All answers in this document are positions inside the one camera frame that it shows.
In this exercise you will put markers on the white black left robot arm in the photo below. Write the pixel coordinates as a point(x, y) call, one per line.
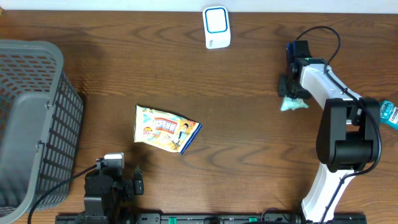
point(107, 195)

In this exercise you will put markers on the white barcode scanner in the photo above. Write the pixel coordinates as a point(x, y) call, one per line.
point(216, 27)

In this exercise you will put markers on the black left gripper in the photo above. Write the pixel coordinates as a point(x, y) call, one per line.
point(130, 188)

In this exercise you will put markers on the grey plastic shopping basket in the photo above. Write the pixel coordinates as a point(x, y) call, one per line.
point(41, 118)

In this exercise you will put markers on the green wet wipes pack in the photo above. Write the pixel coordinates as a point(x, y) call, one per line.
point(292, 104)

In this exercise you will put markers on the yellow snack bag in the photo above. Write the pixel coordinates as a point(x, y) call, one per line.
point(164, 130)

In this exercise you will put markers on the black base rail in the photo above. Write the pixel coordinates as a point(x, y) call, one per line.
point(156, 218)

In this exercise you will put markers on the blue mouthwash bottle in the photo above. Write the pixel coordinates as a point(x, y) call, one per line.
point(388, 114)

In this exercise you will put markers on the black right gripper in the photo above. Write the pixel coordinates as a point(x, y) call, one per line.
point(304, 94)

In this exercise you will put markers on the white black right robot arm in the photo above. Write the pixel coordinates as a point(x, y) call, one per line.
point(348, 141)

